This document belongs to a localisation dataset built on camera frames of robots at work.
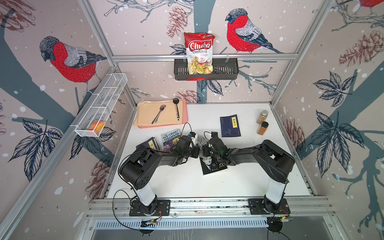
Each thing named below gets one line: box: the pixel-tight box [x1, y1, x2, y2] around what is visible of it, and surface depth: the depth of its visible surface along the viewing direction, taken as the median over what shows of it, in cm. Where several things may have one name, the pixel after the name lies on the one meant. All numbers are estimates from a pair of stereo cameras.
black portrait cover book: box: [199, 156, 228, 176], surface depth 88 cm
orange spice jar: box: [257, 121, 269, 136], surface depth 98 cm
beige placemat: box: [133, 100, 183, 125], surface depth 117 cm
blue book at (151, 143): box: [136, 136, 160, 151], surface depth 94 cm
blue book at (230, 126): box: [219, 114, 242, 139], surface depth 106 cm
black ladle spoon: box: [173, 98, 180, 121], surface depth 124 cm
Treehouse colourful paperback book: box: [161, 129, 180, 151], surface depth 101 cm
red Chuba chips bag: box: [184, 32, 216, 81], surface depth 85 cm
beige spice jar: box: [256, 110, 269, 125], surface depth 105 cm
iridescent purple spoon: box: [151, 104, 166, 124], surface depth 116 cm
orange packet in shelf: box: [88, 121, 106, 135], surface depth 68 cm
